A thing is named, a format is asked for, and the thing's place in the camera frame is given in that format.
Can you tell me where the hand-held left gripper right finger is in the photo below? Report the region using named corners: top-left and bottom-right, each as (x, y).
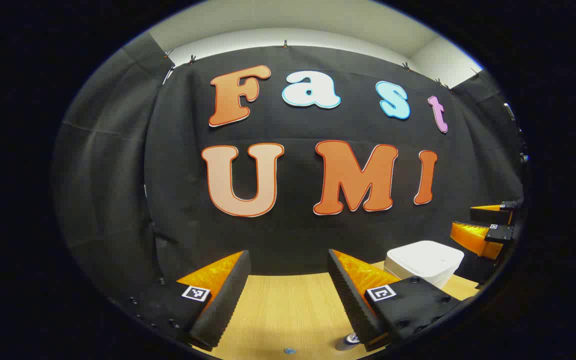
top-left (327, 248), bottom-right (466, 352)

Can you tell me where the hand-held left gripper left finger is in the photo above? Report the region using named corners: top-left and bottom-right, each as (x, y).
top-left (127, 250), bottom-right (252, 351)

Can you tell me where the blue pop can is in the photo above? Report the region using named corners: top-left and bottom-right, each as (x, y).
top-left (335, 332), bottom-right (364, 351)

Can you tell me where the white desktop garbage bin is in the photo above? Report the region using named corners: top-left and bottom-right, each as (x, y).
top-left (384, 240), bottom-right (465, 290)

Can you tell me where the wooden desktop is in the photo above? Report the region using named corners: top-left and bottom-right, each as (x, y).
top-left (190, 260), bottom-right (481, 360)

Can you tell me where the black backdrop cloth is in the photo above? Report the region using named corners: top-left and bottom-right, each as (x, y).
top-left (52, 31), bottom-right (526, 301)

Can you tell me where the row of small backdrop clamps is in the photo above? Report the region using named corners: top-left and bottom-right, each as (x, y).
top-left (164, 40), bottom-right (481, 93)

